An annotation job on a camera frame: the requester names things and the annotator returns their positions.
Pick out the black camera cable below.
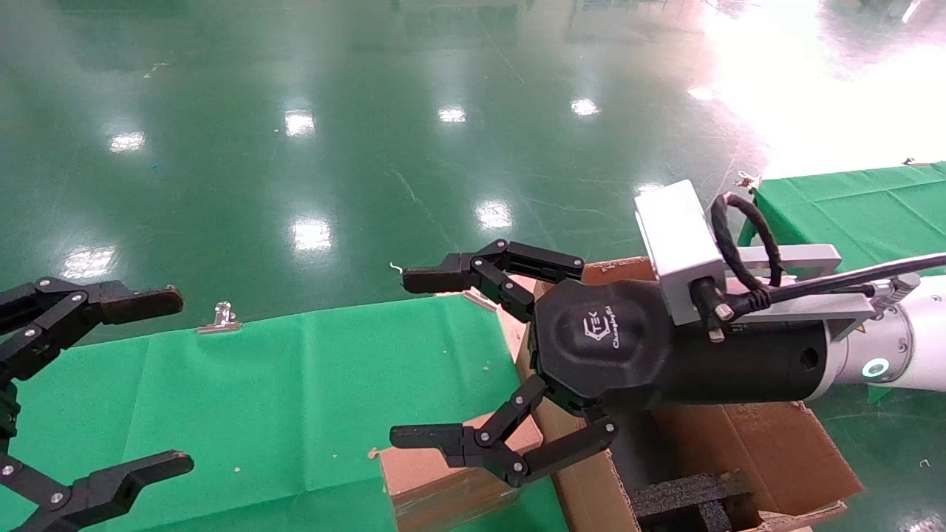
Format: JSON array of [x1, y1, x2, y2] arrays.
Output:
[[691, 194, 946, 326]]

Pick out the large green tablecloth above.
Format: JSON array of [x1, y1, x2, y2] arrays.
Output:
[[0, 294, 570, 532]]

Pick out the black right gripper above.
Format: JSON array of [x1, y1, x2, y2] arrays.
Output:
[[389, 239, 830, 487]]

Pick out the black foam insert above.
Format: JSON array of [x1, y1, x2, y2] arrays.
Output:
[[630, 473, 756, 532]]

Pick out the small brown cardboard box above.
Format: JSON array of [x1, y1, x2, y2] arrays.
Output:
[[379, 414, 545, 532]]

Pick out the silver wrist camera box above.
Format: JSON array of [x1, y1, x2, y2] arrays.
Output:
[[634, 180, 729, 327]]

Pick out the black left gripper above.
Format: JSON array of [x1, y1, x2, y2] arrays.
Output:
[[0, 277, 194, 532]]

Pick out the large open cardboard carton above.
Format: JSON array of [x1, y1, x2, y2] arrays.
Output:
[[510, 255, 865, 532]]

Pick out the green cloth on side table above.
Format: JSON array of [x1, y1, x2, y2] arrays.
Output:
[[738, 163, 946, 404]]

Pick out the silver camera mounting bracket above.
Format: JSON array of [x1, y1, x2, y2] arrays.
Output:
[[724, 244, 879, 342]]

